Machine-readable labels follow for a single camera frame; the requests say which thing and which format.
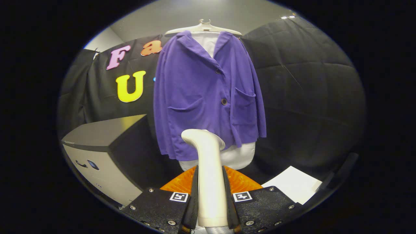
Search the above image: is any white plastic clothes hanger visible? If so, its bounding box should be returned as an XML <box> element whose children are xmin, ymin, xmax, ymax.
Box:
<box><xmin>164</xmin><ymin>19</ymin><xmax>242</xmax><ymax>37</ymax></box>

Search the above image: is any white paper sheet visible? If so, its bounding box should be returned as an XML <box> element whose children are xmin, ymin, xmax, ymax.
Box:
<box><xmin>262</xmin><ymin>166</ymin><xmax>323</xmax><ymax>205</ymax></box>

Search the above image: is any purple corduroy jacket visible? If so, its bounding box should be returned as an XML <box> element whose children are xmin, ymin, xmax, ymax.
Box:
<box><xmin>153</xmin><ymin>30</ymin><xmax>267</xmax><ymax>162</ymax></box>

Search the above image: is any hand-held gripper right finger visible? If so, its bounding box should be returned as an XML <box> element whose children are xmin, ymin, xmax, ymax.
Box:
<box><xmin>223</xmin><ymin>166</ymin><xmax>304</xmax><ymax>234</ymax></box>

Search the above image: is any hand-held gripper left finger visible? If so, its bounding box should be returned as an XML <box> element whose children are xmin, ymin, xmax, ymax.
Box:
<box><xmin>120</xmin><ymin>166</ymin><xmax>199</xmax><ymax>234</ymax></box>

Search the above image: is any white garment steamer head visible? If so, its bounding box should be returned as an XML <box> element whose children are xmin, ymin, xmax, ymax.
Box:
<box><xmin>181</xmin><ymin>129</ymin><xmax>226</xmax><ymax>228</ymax></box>

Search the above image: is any grey cabinet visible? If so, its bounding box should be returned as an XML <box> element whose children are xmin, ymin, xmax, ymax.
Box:
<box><xmin>61</xmin><ymin>114</ymin><xmax>163</xmax><ymax>207</ymax></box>

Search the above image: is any black backdrop cloth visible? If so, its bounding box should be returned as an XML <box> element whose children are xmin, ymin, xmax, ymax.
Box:
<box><xmin>58</xmin><ymin>16</ymin><xmax>367</xmax><ymax>189</ymax></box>

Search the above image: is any white shirt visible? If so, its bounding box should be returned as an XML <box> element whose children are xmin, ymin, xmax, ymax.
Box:
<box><xmin>179</xmin><ymin>32</ymin><xmax>256</xmax><ymax>172</ymax></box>

